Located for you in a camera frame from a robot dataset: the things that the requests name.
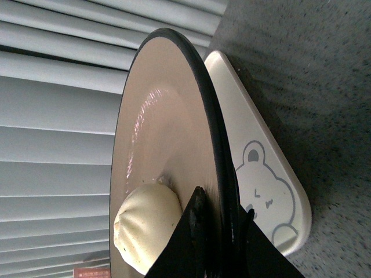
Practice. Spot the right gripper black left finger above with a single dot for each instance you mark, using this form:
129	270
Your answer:
184	255

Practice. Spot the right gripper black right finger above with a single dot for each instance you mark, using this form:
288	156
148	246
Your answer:
259	256

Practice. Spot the white steamed bun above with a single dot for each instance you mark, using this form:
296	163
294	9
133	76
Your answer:
144	224

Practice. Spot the beige plate with black rim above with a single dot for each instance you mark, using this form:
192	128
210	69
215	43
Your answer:
170	127

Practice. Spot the cream bear-print tray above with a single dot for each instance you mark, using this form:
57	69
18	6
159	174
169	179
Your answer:
267	182

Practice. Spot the grey pleated curtain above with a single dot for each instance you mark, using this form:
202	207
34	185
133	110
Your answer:
63	69

